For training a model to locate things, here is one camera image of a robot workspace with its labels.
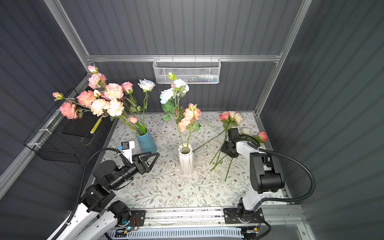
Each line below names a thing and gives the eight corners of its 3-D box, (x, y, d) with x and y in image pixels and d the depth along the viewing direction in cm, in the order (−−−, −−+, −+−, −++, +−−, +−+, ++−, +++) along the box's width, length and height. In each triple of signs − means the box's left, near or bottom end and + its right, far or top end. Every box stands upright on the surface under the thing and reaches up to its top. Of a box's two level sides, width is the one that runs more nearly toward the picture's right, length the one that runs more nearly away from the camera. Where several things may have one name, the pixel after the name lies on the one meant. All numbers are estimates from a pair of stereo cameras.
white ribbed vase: (183, 176, 89) (180, 158, 71) (180, 166, 93) (177, 146, 75) (194, 172, 90) (194, 154, 72) (191, 162, 95) (189, 142, 77)
